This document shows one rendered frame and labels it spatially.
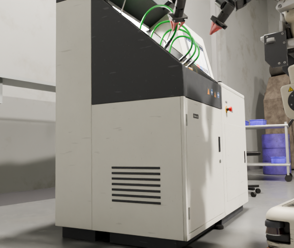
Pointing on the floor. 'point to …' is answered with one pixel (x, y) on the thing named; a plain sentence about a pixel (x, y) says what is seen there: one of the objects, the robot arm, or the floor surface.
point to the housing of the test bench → (74, 121)
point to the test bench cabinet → (143, 173)
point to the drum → (272, 151)
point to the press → (275, 113)
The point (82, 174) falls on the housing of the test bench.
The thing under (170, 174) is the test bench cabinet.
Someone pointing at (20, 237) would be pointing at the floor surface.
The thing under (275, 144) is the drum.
